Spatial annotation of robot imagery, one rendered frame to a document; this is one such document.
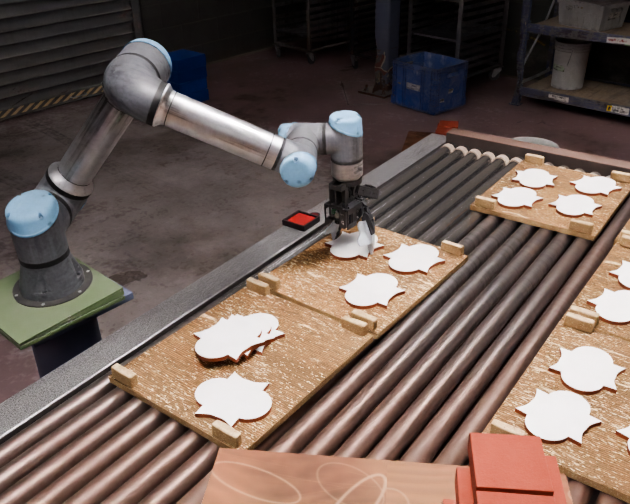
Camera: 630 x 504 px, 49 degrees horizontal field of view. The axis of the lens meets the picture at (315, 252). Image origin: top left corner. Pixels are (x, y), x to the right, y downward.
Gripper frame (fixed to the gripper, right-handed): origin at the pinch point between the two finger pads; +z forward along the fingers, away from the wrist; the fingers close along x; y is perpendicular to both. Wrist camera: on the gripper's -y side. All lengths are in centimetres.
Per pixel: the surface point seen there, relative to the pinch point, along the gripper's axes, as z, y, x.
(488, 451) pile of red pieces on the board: -41, 80, 73
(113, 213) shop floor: 98, -85, -237
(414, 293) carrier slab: 0.5, 9.7, 23.7
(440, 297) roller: 2.9, 4.8, 27.7
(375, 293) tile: -0.8, 16.3, 17.4
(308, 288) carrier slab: -0.1, 22.4, 2.8
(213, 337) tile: -4, 52, 2
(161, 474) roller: 0, 79, 17
